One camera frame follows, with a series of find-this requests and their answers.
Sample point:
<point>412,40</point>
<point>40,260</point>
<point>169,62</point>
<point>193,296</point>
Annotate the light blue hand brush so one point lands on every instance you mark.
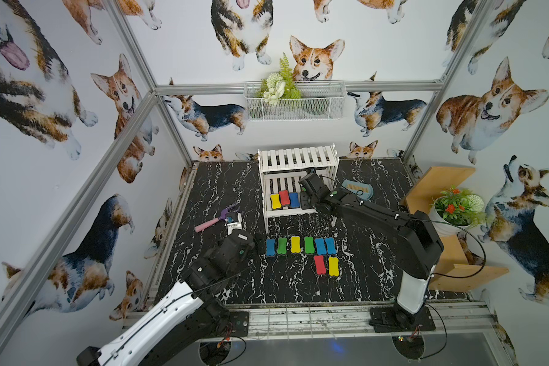
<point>357,189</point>

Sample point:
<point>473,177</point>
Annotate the white wire mesh basket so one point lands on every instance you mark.
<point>317,101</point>

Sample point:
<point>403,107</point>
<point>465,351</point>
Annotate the light blue dustpan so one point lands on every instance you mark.
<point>364,197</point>

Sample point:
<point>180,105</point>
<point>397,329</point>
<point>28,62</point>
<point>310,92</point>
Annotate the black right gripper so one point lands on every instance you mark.
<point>309,185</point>

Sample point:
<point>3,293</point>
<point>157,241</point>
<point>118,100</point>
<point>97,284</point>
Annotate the white potted red flower plant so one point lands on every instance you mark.
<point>456,209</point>

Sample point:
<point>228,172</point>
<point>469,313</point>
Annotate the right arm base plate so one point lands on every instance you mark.
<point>396,319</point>

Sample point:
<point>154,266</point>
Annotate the aluminium frame post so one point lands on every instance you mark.
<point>479,16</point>

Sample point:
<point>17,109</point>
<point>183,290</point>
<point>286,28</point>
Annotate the light wooden corner shelf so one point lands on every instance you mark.
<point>454,272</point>

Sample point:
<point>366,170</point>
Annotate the green eraser top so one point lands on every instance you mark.
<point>309,247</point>
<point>282,247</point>

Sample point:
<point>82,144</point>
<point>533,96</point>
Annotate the white wooden slatted shelf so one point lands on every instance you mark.
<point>281,169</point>

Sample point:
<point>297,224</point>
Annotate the artificial fern with white flowers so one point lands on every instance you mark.
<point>279,86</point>

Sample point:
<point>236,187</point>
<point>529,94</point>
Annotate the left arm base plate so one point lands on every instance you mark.
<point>235,323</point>

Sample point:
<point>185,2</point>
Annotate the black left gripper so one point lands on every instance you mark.
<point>252,242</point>

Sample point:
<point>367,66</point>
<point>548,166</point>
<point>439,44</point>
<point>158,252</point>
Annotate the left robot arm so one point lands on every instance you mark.
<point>189,312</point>

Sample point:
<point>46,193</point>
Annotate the purple pink toy rake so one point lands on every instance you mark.
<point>227,215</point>

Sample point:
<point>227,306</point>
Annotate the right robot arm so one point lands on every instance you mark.
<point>412,237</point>

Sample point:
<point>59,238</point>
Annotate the blue eraser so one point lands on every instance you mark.
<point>294,200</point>
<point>270,247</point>
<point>330,246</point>

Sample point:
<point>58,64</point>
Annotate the red eraser bottom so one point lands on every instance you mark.
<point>320,265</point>
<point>284,198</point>

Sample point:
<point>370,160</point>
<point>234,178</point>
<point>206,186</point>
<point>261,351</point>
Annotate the yellow eraser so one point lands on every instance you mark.
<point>295,244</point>
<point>275,202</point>
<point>333,266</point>

